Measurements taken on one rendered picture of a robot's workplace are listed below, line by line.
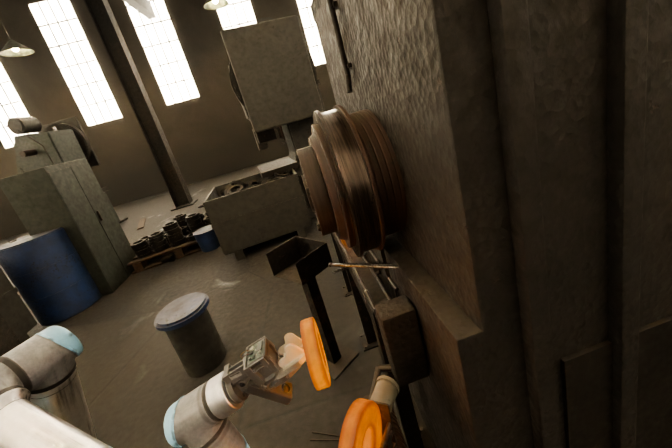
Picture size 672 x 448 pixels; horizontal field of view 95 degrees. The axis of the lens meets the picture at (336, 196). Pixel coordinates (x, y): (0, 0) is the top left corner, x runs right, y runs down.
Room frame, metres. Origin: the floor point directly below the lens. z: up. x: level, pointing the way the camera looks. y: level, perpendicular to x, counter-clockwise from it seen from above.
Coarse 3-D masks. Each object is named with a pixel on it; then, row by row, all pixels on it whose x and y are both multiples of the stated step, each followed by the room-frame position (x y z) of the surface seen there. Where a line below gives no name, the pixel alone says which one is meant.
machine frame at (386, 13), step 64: (320, 0) 1.22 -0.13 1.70; (384, 0) 0.65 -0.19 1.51; (448, 0) 0.48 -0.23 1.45; (512, 0) 0.46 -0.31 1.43; (576, 0) 0.50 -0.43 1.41; (640, 0) 0.48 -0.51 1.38; (384, 64) 0.72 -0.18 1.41; (448, 64) 0.48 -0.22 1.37; (512, 64) 0.46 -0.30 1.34; (576, 64) 0.50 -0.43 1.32; (640, 64) 0.48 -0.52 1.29; (384, 128) 0.82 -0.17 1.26; (448, 128) 0.49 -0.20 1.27; (512, 128) 0.46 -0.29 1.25; (576, 128) 0.50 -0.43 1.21; (640, 128) 0.48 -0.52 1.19; (448, 192) 0.53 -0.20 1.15; (512, 192) 0.48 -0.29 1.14; (576, 192) 0.50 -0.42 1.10; (640, 192) 0.48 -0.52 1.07; (384, 256) 0.98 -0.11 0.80; (448, 256) 0.57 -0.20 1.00; (512, 256) 0.49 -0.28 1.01; (576, 256) 0.50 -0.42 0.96; (640, 256) 0.48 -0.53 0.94; (448, 320) 0.53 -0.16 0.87; (512, 320) 0.49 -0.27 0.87; (576, 320) 0.50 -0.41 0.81; (640, 320) 0.52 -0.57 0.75; (448, 384) 0.57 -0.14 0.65; (512, 384) 0.49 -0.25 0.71; (576, 384) 0.49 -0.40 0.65; (640, 384) 0.51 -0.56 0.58
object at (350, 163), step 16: (336, 112) 0.89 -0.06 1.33; (336, 128) 0.81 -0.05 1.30; (336, 144) 0.78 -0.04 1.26; (352, 144) 0.77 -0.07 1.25; (336, 160) 0.75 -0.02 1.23; (352, 160) 0.75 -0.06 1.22; (352, 176) 0.73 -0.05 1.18; (368, 176) 0.73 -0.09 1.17; (352, 192) 0.72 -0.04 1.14; (368, 192) 0.73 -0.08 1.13; (352, 208) 0.71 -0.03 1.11; (368, 208) 0.73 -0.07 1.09; (368, 224) 0.73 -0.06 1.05; (368, 240) 0.76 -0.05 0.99
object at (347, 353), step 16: (288, 240) 1.57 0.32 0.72; (304, 240) 1.55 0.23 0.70; (272, 256) 1.49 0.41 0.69; (288, 256) 1.55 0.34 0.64; (304, 256) 1.59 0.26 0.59; (320, 256) 1.37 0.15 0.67; (288, 272) 1.46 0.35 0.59; (304, 272) 1.30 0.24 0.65; (320, 272) 1.35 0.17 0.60; (304, 288) 1.42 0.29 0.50; (320, 304) 1.41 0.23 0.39; (320, 320) 1.39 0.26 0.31; (320, 336) 1.42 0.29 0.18; (336, 352) 1.41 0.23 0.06; (352, 352) 1.43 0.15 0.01; (336, 368) 1.35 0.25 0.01
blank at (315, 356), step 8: (304, 320) 0.63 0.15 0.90; (312, 320) 0.62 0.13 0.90; (304, 328) 0.59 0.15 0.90; (312, 328) 0.59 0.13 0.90; (304, 336) 0.57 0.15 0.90; (312, 336) 0.57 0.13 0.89; (304, 344) 0.56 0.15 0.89; (312, 344) 0.56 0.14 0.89; (320, 344) 0.63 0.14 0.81; (304, 352) 0.55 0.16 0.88; (312, 352) 0.54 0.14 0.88; (320, 352) 0.55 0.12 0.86; (312, 360) 0.54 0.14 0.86; (320, 360) 0.53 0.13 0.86; (312, 368) 0.53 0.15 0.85; (320, 368) 0.53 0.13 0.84; (328, 368) 0.62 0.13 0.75; (312, 376) 0.52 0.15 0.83; (320, 376) 0.53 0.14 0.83; (328, 376) 0.56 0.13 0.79; (320, 384) 0.53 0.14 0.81; (328, 384) 0.53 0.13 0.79
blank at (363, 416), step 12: (360, 408) 0.47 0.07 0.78; (372, 408) 0.49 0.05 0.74; (348, 420) 0.45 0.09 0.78; (360, 420) 0.45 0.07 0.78; (372, 420) 0.48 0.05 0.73; (348, 432) 0.43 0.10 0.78; (360, 432) 0.44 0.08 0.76; (372, 432) 0.48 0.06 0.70; (348, 444) 0.42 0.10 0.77; (360, 444) 0.43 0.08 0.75; (372, 444) 0.47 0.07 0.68
